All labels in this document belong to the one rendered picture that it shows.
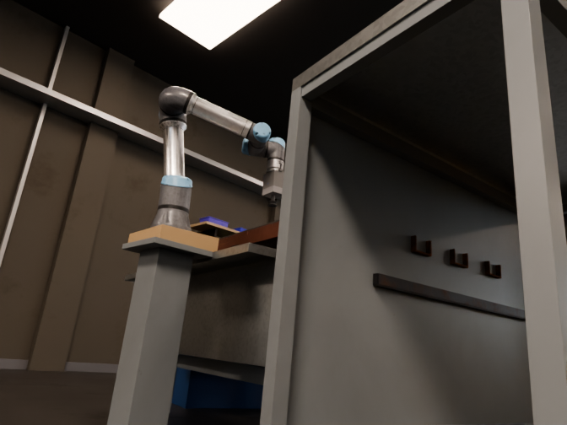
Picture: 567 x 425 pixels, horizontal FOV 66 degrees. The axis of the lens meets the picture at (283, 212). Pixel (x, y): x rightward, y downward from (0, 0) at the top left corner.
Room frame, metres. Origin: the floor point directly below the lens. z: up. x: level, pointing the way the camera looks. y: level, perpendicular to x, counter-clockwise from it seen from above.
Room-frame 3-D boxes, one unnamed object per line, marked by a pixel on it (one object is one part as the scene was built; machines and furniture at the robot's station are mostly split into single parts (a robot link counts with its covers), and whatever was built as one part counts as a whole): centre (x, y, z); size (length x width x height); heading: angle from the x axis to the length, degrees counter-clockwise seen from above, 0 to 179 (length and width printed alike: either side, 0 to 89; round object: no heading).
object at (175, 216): (1.59, 0.42, 0.78); 0.15 x 0.15 x 0.10
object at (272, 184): (1.81, 0.04, 1.06); 0.10 x 0.09 x 0.16; 125
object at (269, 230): (1.88, 0.18, 0.80); 1.62 x 0.04 x 0.06; 35
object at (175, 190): (1.60, 0.42, 0.90); 0.13 x 0.12 x 0.14; 13
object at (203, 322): (2.02, 0.33, 0.48); 1.30 x 0.04 x 0.35; 35
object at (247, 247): (1.97, 0.39, 0.67); 1.30 x 0.20 x 0.03; 35
